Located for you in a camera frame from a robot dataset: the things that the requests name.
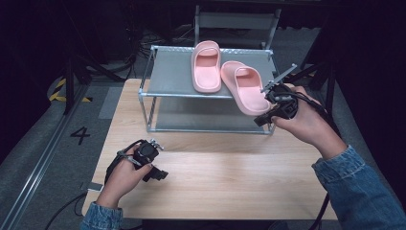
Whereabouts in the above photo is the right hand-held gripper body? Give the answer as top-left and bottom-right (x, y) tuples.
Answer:
(260, 63), (300, 121)

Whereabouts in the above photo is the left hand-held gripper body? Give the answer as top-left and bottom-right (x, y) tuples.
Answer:
(132, 137), (166, 166)

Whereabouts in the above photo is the pink slipper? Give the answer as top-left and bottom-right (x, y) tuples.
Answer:
(220, 59), (273, 117)
(190, 39), (223, 95)

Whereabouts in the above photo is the grey metal shoe rack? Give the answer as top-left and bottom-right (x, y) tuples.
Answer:
(137, 44), (290, 135)

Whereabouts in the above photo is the person's right hand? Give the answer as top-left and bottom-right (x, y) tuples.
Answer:
(271, 85), (349, 161)

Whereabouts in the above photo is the person's left hand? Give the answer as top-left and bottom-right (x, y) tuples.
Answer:
(95, 145), (154, 210)

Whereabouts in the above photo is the black tripod stand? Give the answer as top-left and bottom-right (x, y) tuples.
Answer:
(283, 57), (337, 122)
(61, 52), (126, 116)

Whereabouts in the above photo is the small grey tag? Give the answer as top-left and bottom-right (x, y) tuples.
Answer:
(83, 180), (104, 194)

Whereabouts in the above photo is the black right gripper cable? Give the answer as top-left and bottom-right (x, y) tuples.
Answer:
(285, 91), (342, 136)

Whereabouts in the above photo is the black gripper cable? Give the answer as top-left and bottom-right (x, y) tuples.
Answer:
(285, 91), (342, 136)
(103, 139), (146, 185)

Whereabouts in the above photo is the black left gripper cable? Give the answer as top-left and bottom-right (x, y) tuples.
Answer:
(103, 139), (146, 185)

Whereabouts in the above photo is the black floor cable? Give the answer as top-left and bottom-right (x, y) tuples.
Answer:
(44, 191), (89, 230)

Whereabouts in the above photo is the metal floor rail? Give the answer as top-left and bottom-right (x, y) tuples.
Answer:
(0, 82), (91, 230)

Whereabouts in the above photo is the bundle of black cables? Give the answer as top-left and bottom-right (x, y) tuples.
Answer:
(125, 18), (196, 76)

